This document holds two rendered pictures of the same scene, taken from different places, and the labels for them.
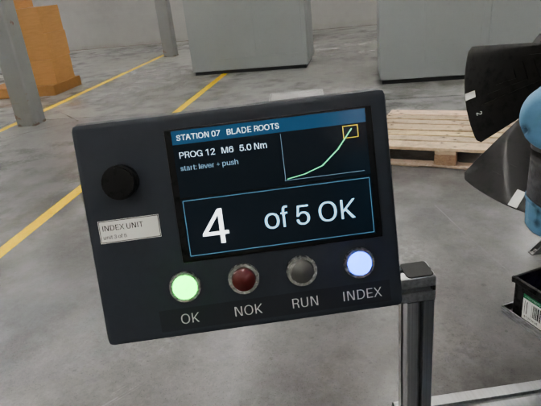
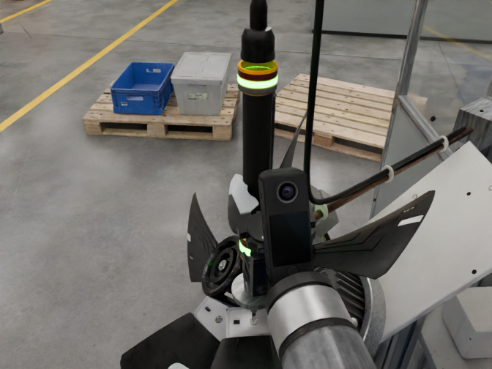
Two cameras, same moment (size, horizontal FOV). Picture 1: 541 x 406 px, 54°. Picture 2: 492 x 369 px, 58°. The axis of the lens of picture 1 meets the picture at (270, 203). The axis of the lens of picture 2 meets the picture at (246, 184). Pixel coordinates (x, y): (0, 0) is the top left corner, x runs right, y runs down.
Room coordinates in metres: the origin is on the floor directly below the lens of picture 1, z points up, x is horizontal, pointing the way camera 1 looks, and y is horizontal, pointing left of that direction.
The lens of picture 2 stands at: (0.39, -0.64, 1.80)
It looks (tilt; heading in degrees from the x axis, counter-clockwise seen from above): 36 degrees down; 0
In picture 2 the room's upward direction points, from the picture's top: straight up
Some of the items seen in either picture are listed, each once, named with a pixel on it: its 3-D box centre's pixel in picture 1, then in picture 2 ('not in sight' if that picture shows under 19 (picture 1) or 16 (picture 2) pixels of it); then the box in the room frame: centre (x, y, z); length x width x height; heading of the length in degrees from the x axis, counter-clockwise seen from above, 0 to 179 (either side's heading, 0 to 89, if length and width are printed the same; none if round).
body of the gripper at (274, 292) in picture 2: not in sight; (284, 266); (0.74, -0.68, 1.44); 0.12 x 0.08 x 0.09; 13
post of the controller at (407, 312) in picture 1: (415, 345); not in sight; (0.47, -0.14, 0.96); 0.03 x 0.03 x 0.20; 3
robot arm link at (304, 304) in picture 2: not in sight; (312, 323); (0.66, -0.70, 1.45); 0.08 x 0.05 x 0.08; 103
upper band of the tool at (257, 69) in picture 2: not in sight; (257, 77); (0.86, -0.65, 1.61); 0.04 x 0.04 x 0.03
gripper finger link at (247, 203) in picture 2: not in sight; (239, 208); (0.83, -0.63, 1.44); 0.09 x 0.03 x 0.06; 22
